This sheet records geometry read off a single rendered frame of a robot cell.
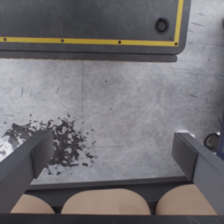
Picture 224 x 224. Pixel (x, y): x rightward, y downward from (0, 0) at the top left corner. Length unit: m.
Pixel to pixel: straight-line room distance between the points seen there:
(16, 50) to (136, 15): 0.35
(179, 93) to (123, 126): 0.33
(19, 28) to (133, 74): 0.50
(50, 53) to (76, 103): 0.39
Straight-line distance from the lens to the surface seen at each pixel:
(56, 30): 0.51
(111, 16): 0.50
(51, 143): 0.17
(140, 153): 0.94
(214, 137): 0.97
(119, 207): 0.71
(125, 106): 0.83
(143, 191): 0.98
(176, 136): 0.17
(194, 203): 0.78
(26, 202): 0.86
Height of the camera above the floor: 0.80
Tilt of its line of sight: 75 degrees down
